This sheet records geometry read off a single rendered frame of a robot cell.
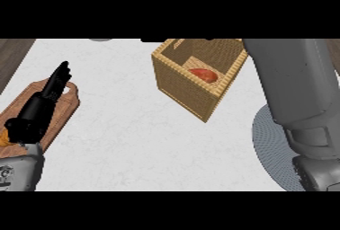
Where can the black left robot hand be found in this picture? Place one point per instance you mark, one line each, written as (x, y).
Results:
(35, 111)

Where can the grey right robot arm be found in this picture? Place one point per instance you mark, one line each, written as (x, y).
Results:
(297, 90)

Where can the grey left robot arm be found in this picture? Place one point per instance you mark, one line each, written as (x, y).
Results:
(19, 170)

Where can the wicker basket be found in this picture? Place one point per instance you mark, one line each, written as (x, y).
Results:
(189, 90)

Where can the red-orange sweet potato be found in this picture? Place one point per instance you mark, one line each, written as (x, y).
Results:
(204, 75)

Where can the grey round placemat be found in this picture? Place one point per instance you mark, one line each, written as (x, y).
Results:
(272, 143)

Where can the brown wooden cutting board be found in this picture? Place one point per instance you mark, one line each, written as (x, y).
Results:
(62, 110)

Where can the orange vegetable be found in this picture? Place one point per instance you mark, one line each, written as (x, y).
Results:
(3, 138)

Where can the grey round object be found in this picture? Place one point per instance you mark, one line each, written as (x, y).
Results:
(100, 39)

